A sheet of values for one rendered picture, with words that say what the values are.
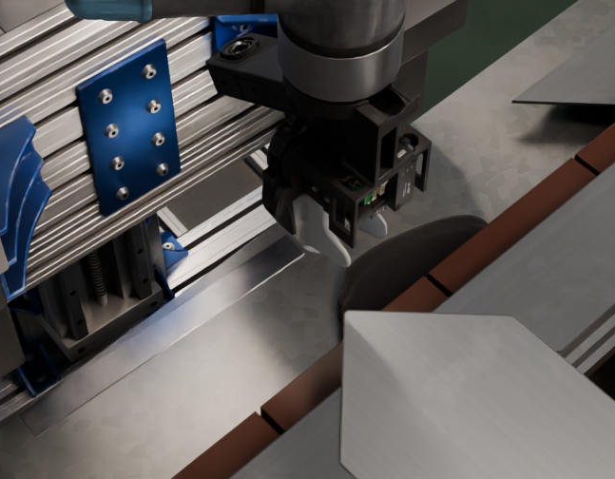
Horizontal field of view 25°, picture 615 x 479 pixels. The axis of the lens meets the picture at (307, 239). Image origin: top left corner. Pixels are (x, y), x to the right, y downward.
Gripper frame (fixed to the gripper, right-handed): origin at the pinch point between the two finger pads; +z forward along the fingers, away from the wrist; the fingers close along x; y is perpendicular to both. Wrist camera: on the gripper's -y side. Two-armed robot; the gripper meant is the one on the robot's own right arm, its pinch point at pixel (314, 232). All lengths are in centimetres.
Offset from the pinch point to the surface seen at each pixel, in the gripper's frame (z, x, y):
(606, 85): 20.1, 43.5, -2.9
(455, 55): 92, 90, -57
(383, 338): 5.4, -0.4, 7.8
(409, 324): 5.4, 1.9, 8.3
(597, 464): 5.4, 3.0, 25.4
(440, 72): 92, 85, -56
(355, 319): 5.4, -0.7, 5.2
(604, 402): 5.4, 7.2, 22.6
